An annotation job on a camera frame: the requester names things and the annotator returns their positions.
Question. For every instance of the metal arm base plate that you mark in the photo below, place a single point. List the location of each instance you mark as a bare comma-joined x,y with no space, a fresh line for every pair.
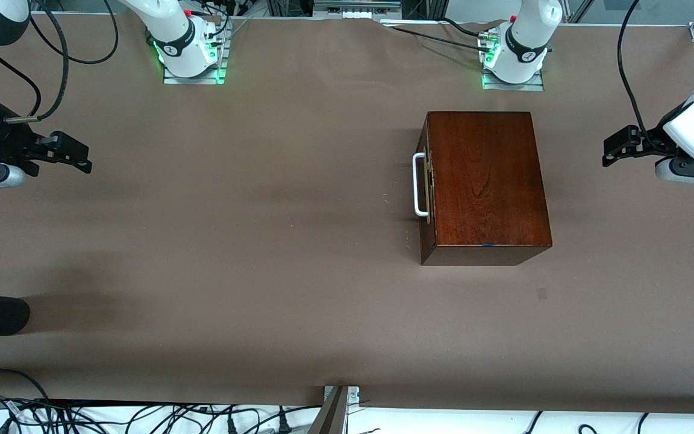
196,79
512,87

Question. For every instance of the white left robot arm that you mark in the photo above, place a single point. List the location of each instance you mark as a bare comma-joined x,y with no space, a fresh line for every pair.
528,30

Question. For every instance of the dark brown wooden cabinet box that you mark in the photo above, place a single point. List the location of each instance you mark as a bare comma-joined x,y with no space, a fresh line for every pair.
485,181

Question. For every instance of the grey mount beam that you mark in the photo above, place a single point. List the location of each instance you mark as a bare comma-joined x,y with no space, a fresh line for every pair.
329,419

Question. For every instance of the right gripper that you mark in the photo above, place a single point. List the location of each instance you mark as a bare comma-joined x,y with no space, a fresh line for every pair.
5,140

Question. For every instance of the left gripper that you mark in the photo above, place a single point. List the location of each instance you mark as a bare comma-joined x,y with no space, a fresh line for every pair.
652,137

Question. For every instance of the small metal bracket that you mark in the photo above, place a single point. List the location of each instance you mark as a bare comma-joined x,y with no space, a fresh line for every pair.
353,395

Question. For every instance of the brown table cover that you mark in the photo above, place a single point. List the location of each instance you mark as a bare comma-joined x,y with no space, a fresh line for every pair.
262,241

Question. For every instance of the aluminium frame strut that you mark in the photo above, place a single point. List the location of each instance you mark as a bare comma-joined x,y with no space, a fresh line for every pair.
579,11

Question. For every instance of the silver frame rail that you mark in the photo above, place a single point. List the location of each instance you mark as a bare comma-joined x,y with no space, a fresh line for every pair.
353,6

